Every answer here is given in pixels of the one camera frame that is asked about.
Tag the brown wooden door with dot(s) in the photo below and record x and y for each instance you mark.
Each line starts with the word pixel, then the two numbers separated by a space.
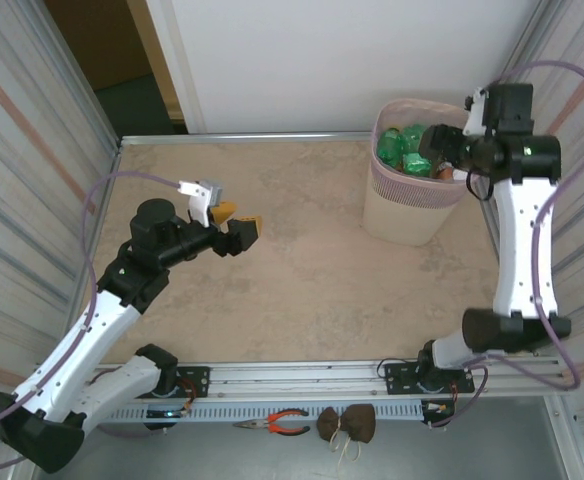
pixel 97 40

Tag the white door frame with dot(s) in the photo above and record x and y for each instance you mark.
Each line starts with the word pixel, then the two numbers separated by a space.
pixel 172 50

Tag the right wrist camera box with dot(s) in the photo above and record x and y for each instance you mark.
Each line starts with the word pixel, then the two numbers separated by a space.
pixel 478 112

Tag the aluminium back rail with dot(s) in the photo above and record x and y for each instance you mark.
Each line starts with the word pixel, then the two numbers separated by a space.
pixel 247 137

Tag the aluminium front rail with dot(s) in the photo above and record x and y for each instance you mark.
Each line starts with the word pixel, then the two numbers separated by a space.
pixel 297 377

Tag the grey metal shelf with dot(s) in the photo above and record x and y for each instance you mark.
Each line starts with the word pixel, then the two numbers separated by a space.
pixel 197 455

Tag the brown cloth pouch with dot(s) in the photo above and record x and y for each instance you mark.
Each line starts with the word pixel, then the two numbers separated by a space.
pixel 357 422

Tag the green Sprite bottle yellow cap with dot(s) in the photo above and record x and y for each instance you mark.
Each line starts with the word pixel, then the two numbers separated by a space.
pixel 416 162
pixel 389 147

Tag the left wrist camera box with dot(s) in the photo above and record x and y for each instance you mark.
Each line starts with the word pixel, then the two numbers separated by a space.
pixel 209 192

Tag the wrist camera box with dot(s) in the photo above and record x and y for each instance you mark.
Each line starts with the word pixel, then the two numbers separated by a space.
pixel 478 112
pixel 209 192

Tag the brown swirl label bottle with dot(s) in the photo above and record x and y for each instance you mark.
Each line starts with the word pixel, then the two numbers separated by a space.
pixel 446 173

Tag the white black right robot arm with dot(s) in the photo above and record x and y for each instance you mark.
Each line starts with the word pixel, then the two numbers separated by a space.
pixel 522 250

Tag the pink waste basket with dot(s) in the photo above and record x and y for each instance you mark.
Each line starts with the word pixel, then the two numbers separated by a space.
pixel 402 220

